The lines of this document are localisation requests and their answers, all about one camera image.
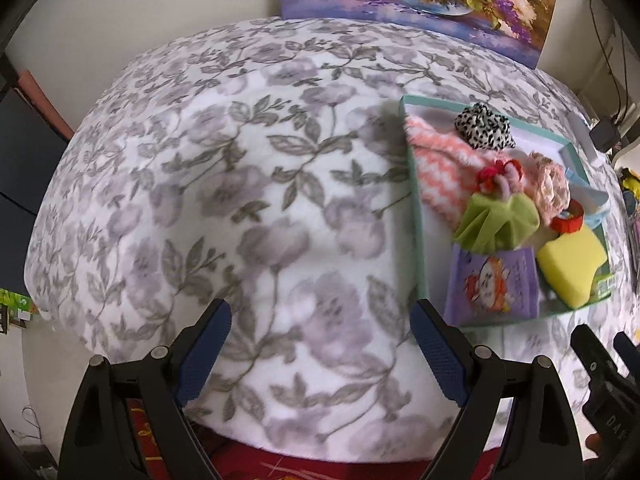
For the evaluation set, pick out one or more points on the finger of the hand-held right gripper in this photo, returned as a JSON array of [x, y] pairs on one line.
[[590, 350], [626, 349]]

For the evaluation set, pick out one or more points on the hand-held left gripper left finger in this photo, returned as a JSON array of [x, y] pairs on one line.
[[200, 360]]

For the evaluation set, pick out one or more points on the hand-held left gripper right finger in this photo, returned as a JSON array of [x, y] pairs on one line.
[[440, 355]]

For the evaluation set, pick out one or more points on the green tissue pack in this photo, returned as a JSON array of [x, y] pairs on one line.
[[602, 285]]

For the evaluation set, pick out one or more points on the yellow sponge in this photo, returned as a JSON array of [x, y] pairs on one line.
[[570, 260]]

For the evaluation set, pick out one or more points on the teal shallow box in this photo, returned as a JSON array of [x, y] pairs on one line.
[[419, 260]]

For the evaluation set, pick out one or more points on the red tape roll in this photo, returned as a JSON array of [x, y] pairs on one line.
[[570, 222]]

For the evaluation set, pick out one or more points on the green cloth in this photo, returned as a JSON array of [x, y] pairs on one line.
[[495, 222]]

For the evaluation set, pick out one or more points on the blue face mask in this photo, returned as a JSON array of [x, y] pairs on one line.
[[595, 200]]

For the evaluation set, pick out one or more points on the pink lace cloth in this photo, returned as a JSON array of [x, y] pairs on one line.
[[550, 180]]

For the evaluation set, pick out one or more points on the pink white striped cloth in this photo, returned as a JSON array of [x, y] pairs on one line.
[[440, 170]]

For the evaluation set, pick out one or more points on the leopard print scrunchie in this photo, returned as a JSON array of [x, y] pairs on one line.
[[482, 125]]

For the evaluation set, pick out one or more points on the red patterned mat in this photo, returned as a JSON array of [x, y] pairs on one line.
[[300, 467]]

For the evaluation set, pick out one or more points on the yellow toy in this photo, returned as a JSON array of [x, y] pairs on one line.
[[631, 182]]

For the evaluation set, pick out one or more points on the grey floral blanket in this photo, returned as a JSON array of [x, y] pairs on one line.
[[250, 185]]

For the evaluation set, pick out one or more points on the green packets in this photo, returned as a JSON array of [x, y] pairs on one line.
[[12, 302]]

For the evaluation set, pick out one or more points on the black power adapter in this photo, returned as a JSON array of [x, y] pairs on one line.
[[605, 135]]

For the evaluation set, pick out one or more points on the white tube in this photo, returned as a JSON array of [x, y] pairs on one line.
[[582, 130]]

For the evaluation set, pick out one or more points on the dark cabinet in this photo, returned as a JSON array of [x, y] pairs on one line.
[[20, 170]]

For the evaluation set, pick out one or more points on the brown board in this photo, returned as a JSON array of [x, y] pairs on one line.
[[42, 100]]

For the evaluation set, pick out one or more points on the floral painting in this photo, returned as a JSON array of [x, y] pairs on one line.
[[400, 10]]

